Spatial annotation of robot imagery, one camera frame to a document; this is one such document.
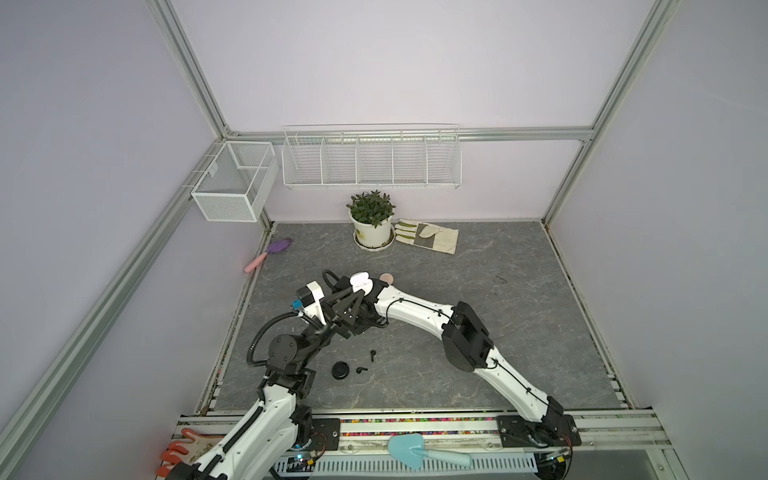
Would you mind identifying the red white work glove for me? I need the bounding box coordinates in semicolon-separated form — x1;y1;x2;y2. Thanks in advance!
156;428;224;479

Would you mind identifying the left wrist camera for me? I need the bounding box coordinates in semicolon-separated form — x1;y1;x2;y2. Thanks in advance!
292;281;326;328

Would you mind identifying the potted green plant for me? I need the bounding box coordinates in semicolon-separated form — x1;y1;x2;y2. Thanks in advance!
347;190;395;250

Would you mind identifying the beige gardening glove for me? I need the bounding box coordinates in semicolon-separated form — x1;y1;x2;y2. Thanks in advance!
394;219;459;255

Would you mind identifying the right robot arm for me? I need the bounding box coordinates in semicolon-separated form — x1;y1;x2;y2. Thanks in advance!
322;270;580;448

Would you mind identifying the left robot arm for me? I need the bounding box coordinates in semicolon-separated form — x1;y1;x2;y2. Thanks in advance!
167;287;366;479

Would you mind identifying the white slotted cable duct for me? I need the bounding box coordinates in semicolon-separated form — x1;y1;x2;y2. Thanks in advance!
245;452;538;479

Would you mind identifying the white earbud charging case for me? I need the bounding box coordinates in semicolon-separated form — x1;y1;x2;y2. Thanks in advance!
349;272;374;295

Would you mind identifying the black earbud charging case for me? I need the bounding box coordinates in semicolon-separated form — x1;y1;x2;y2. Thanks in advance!
331;361;350;380

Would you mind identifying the purple pink brush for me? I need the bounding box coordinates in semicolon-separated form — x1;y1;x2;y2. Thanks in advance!
243;238;293;273

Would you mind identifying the teal garden trowel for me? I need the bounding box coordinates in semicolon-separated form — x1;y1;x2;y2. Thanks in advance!
387;434;473;470

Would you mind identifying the white mesh box basket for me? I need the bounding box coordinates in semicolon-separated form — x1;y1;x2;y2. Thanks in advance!
192;141;279;223

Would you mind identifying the long white wire basket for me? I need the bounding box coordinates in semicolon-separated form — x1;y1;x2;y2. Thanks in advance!
281;124;463;189

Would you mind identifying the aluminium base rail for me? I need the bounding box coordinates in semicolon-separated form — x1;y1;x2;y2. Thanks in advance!
170;409;673;457

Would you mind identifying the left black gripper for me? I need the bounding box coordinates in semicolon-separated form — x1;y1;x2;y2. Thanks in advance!
298;286;363;368

